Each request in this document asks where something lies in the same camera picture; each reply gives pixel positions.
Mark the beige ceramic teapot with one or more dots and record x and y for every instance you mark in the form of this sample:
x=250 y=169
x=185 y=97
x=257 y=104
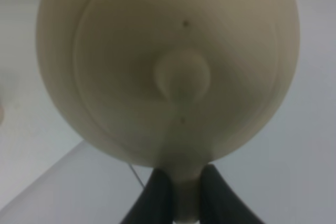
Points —
x=168 y=84

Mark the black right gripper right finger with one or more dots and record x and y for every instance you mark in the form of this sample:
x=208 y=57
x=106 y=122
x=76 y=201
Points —
x=219 y=204

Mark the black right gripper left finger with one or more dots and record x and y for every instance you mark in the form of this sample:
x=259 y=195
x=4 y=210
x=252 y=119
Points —
x=156 y=204

